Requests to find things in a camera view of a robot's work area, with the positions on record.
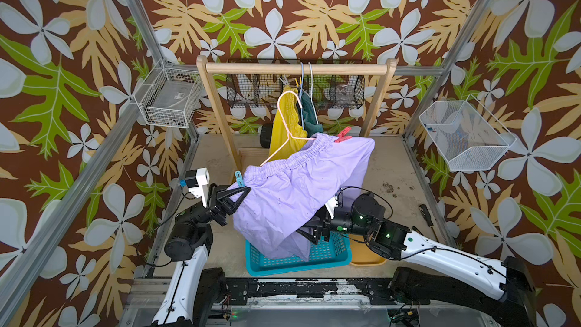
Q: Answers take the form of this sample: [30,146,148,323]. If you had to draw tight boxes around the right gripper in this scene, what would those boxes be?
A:
[295,197,375,247]

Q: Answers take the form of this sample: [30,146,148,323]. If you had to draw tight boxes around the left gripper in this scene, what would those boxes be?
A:
[175,188,248,233]

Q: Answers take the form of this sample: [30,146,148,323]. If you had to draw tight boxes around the purple shorts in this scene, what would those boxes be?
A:
[233,133,375,261]

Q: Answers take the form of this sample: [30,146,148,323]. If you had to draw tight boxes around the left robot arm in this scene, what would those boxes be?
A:
[151,183,251,326]

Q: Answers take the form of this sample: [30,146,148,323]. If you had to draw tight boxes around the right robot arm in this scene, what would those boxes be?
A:
[297,192,537,326]

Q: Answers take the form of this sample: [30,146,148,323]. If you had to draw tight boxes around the yellow shorts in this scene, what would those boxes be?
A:
[268,85,310,162]

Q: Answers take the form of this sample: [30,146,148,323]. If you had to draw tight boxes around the green shorts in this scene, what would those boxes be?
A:
[300,92,323,137]

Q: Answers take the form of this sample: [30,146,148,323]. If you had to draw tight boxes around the teal plastic basket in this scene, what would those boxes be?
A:
[245,233,353,277]

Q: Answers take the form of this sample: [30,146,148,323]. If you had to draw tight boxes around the yellow plastic tray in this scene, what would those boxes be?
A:
[349,235,387,267]

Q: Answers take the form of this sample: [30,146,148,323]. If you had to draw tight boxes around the black mesh basket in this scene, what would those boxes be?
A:
[219,74,365,110]

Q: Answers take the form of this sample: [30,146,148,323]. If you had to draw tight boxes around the wooden clothes rack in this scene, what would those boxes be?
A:
[196,55,398,171]

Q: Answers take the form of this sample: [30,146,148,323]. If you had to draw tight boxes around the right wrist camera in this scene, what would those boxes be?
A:
[325,195,339,219]

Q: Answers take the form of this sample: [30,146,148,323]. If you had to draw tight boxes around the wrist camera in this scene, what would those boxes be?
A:
[325,195,339,219]
[179,168,210,207]

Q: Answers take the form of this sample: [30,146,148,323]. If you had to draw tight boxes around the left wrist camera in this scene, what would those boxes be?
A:
[179,168,210,207]

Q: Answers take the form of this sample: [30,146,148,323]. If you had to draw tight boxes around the black mounting rail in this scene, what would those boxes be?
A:
[195,275,425,307]

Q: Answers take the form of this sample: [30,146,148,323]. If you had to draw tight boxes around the black handled screwdriver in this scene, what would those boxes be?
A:
[419,204,440,242]

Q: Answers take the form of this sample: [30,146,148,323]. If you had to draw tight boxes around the white wire basket left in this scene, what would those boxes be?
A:
[135,61,204,129]

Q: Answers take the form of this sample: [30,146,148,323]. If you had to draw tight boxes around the white wire basket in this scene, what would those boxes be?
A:
[135,61,204,129]
[419,95,517,173]

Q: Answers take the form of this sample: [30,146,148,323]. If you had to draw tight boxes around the white wire hanger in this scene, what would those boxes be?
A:
[308,62,314,100]

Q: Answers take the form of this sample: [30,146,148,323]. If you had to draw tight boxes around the white wire basket right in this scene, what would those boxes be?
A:
[419,95,517,173]

